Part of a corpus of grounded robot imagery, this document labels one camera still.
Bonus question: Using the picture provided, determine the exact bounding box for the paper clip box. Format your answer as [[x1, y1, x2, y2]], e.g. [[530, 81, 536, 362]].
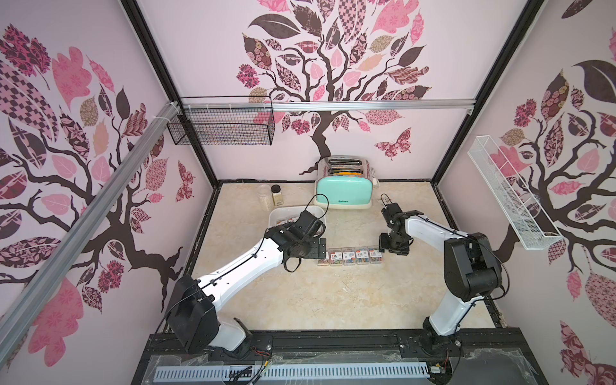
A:
[[317, 255, 330, 266], [342, 248, 356, 266], [368, 247, 383, 264], [328, 249, 343, 266], [355, 248, 370, 265]]

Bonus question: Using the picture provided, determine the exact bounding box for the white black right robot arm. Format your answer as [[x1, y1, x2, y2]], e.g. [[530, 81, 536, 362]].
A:
[[379, 202, 503, 355]]

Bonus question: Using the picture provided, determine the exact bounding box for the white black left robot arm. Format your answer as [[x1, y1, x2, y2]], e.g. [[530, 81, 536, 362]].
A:
[[163, 210, 327, 356]]

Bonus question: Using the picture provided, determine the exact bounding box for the white plastic storage box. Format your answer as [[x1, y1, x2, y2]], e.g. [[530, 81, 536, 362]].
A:
[[267, 205, 327, 228]]

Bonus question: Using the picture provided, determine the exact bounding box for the black-lidded spice jar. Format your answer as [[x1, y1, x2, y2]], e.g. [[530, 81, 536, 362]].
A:
[[270, 184, 284, 207]]

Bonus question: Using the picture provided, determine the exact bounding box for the clear plastic jar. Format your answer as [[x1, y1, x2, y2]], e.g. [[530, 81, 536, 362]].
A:
[[258, 184, 274, 212]]

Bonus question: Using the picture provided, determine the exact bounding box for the mint green toaster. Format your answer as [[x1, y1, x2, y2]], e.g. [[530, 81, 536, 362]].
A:
[[314, 156, 379, 210]]

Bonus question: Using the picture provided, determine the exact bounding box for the black wire wall basket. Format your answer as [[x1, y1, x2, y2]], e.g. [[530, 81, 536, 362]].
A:
[[167, 96, 275, 146]]

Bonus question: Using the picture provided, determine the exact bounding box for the white wire wall basket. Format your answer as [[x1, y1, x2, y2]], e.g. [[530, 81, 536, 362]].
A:
[[468, 136, 565, 251]]

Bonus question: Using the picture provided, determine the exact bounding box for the white slotted cable duct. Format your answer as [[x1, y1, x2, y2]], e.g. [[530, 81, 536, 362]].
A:
[[152, 363, 430, 384]]

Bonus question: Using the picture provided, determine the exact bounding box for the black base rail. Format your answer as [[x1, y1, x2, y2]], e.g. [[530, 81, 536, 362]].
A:
[[131, 328, 547, 384]]

